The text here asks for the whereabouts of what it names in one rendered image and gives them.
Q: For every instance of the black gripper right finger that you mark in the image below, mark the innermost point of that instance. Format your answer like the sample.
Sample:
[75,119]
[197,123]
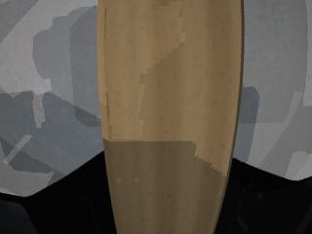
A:
[257,202]

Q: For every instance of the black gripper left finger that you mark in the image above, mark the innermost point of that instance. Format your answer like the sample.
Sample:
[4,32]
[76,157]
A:
[77,204]

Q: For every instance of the tan wooden board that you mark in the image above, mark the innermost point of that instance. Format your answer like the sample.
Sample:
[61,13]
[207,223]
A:
[170,78]

